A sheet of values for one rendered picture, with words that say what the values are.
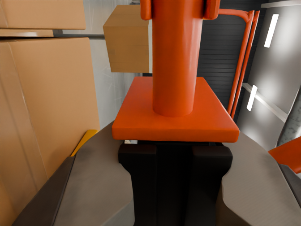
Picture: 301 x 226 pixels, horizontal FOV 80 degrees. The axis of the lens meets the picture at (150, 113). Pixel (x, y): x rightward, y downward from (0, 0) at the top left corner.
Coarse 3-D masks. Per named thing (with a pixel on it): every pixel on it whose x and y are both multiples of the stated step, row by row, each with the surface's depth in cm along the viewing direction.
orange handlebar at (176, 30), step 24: (144, 0) 7; (168, 0) 7; (192, 0) 7; (216, 0) 7; (168, 24) 7; (192, 24) 7; (168, 48) 8; (192, 48) 8; (168, 72) 8; (192, 72) 8; (168, 96) 9; (192, 96) 9
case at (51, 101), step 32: (0, 64) 14; (32, 64) 18; (64, 64) 23; (0, 96) 14; (32, 96) 18; (64, 96) 24; (0, 128) 14; (32, 128) 18; (64, 128) 24; (96, 128) 36; (0, 160) 14; (32, 160) 18; (0, 192) 14; (32, 192) 18; (0, 224) 14
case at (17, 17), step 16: (0, 0) 14; (16, 0) 15; (32, 0) 17; (48, 0) 20; (64, 0) 23; (80, 0) 27; (0, 16) 14; (16, 16) 15; (32, 16) 17; (48, 16) 20; (64, 16) 23; (80, 16) 28
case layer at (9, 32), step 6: (0, 30) 59; (6, 30) 61; (12, 30) 64; (18, 30) 66; (24, 30) 69; (30, 30) 72; (36, 30) 76; (42, 30) 80; (48, 30) 84; (48, 36) 84
